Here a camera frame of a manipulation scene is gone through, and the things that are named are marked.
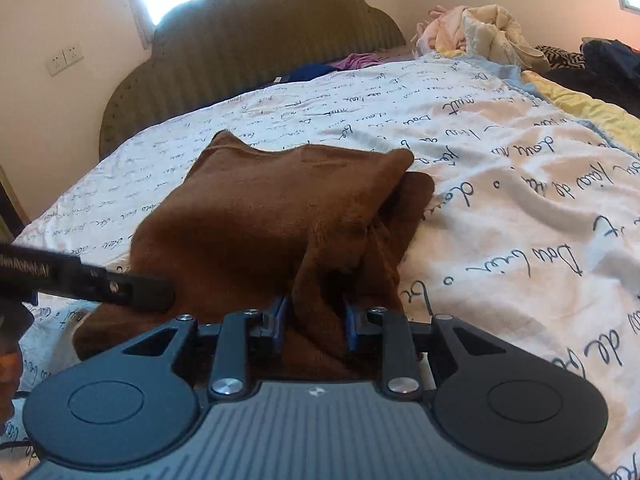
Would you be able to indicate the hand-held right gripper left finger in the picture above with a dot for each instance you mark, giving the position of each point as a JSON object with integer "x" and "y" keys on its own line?
{"x": 280, "y": 322}

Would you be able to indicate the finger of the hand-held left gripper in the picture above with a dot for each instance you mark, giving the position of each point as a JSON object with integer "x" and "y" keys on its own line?
{"x": 145, "y": 291}

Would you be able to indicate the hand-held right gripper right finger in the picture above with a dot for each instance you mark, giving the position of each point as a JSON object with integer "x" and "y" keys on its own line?
{"x": 351, "y": 327}

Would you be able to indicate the brown fleece cloth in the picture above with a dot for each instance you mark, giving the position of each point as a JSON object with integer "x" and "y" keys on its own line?
{"x": 260, "y": 200}

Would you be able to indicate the pink clothes pile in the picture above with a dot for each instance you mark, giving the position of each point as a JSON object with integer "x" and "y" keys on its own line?
{"x": 440, "y": 27}

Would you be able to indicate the dark clothes pile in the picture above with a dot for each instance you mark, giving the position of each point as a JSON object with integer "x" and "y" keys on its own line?
{"x": 610, "y": 70}

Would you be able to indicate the person's left hand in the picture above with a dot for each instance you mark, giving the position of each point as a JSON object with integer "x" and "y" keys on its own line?
{"x": 9, "y": 390}

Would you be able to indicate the dark wooden furniture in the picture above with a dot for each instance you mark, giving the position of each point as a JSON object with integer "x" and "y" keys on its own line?
{"x": 12, "y": 205}

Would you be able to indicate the bed with white patterned sheet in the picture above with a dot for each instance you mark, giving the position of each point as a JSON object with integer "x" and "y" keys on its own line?
{"x": 500, "y": 235}

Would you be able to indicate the blue garment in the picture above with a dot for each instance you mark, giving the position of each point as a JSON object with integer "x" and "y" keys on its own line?
{"x": 315, "y": 72}

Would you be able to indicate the green padded headboard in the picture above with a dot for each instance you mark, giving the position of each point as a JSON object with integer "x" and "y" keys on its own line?
{"x": 240, "y": 45}

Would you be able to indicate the purple garment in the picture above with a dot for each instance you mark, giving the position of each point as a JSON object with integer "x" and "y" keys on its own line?
{"x": 355, "y": 61}

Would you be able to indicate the yellow quilt with blue edge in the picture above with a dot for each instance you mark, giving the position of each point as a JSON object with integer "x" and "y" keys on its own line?
{"x": 590, "y": 105}

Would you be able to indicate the cream quilted cloth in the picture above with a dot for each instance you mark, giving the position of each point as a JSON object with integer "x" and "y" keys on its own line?
{"x": 500, "y": 35}

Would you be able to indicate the black white zigzag cloth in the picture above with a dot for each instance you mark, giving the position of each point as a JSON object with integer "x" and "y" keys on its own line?
{"x": 562, "y": 57}

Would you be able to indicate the white wall socket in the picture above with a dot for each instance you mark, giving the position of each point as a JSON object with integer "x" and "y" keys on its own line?
{"x": 55, "y": 65}
{"x": 73, "y": 55}

